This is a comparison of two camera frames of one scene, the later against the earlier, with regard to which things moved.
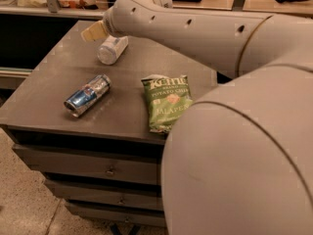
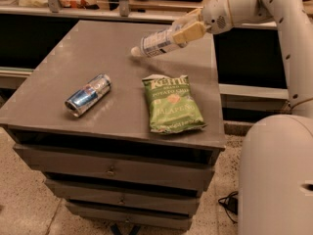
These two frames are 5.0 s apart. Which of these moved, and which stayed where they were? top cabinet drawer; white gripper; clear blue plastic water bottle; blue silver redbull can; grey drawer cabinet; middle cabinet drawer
Moved: clear blue plastic water bottle; white gripper
Stayed: blue silver redbull can; grey drawer cabinet; middle cabinet drawer; top cabinet drawer
